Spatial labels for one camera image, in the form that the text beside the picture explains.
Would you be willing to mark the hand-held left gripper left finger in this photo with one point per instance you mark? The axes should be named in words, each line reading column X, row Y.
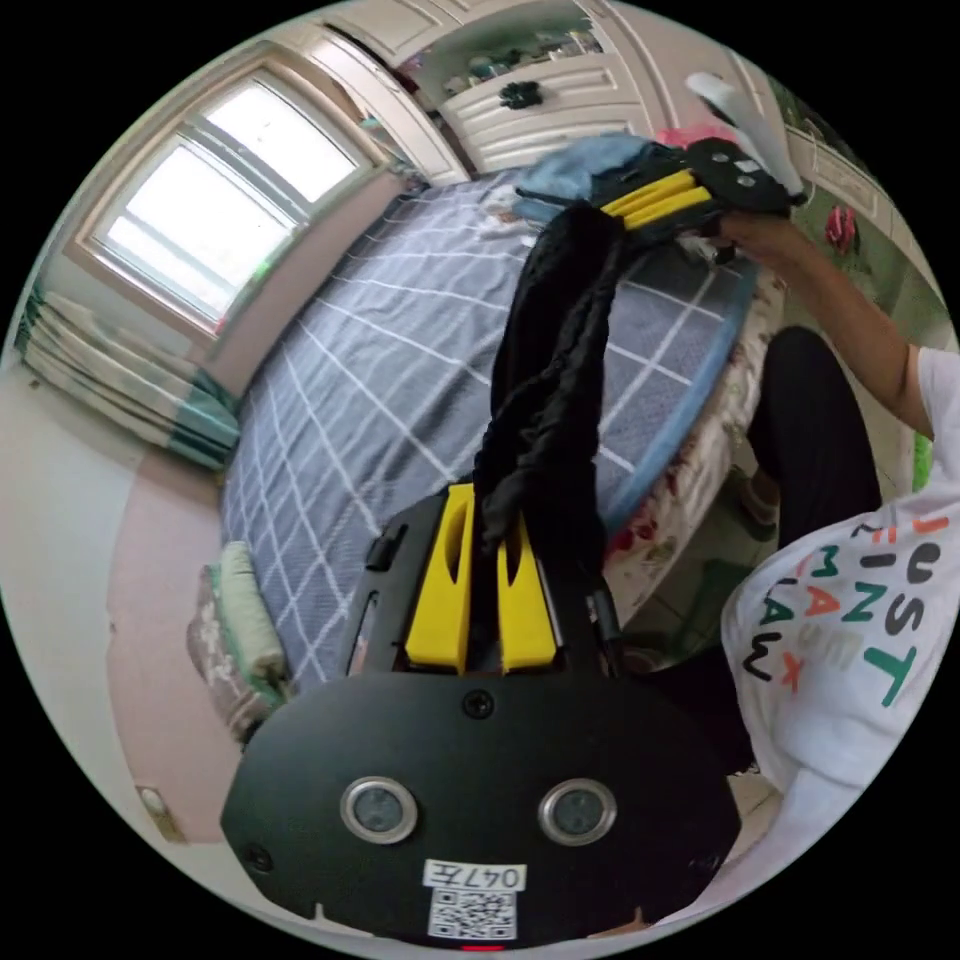
column 439, row 600

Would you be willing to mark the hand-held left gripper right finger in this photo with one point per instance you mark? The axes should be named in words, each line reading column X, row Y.
column 529, row 622

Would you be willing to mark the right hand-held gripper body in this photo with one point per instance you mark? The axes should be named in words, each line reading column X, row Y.
column 731, row 176

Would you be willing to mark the black pants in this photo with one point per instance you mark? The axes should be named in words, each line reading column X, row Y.
column 551, row 375

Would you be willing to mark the person's right forearm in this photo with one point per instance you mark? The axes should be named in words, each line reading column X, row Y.
column 840, row 307

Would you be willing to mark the person's right hand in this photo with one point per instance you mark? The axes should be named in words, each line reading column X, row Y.
column 739, row 232

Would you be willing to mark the pile of clothes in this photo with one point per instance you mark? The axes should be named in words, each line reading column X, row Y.
column 581, row 169

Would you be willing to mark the white cupboard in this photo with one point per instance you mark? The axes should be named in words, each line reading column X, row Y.
column 525, row 82

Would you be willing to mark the folded blanket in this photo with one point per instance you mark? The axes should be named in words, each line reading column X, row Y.
column 236, row 637

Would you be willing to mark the bed with grey checked quilt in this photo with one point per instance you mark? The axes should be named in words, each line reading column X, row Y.
column 360, row 390

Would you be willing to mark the person's body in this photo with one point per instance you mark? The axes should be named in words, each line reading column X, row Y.
column 825, row 570

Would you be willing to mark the striped curtain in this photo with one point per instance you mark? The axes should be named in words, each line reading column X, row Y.
column 120, row 375

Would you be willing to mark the window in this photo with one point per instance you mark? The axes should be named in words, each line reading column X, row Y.
column 217, row 202

